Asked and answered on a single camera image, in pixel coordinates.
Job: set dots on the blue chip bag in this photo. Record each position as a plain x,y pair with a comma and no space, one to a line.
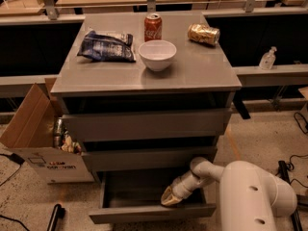
107,47

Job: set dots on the cardboard box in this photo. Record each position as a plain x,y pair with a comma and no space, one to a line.
30,136

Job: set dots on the grey drawer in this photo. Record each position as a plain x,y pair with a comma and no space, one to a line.
135,195
114,160
147,125

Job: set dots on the black stand bar right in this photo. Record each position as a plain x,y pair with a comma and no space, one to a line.
285,176

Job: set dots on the grey middle drawer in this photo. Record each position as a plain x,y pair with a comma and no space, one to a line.
114,160

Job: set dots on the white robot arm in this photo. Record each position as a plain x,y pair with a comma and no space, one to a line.
250,197

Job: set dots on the grey bottom drawer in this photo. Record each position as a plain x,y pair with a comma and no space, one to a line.
135,195

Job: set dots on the gold crushed can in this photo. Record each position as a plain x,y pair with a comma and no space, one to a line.
203,33

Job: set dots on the black stand bar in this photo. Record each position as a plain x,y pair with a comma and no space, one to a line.
285,176
58,213

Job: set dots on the black stand bar left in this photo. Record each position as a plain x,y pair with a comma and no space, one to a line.
58,213

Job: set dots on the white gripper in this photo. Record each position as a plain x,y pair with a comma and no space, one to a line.
183,188

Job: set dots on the grey drawer cabinet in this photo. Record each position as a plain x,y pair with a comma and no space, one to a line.
199,78

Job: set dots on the white bowl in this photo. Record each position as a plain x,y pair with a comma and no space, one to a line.
157,55

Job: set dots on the grey metal railing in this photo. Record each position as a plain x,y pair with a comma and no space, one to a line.
150,4

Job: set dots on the clear sanitizer bottle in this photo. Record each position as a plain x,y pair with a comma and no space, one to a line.
268,59

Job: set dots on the silver can in box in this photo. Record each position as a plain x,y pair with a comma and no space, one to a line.
58,132

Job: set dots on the red cola can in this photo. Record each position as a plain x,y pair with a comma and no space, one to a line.
152,27

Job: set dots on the grey top drawer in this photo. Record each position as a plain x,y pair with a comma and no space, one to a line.
147,125

